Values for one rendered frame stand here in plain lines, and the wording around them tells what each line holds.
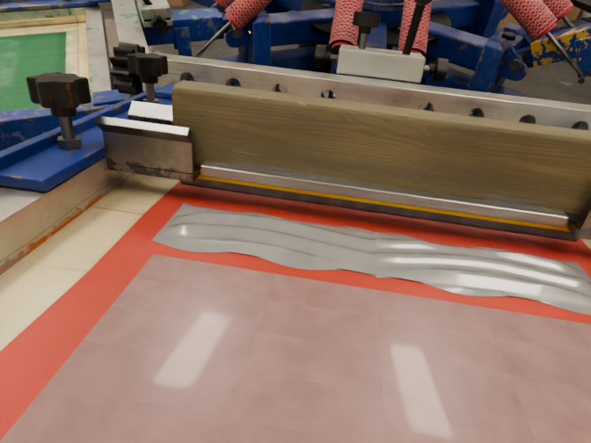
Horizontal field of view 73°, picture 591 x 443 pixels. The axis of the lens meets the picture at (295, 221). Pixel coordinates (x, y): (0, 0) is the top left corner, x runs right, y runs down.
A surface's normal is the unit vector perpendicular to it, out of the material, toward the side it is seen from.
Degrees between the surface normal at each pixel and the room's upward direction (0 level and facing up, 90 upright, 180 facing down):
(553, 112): 74
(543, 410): 16
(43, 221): 90
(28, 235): 90
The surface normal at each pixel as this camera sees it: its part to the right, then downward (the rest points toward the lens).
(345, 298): 0.09, -0.87
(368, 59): -0.14, 0.48
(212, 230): 0.12, -0.47
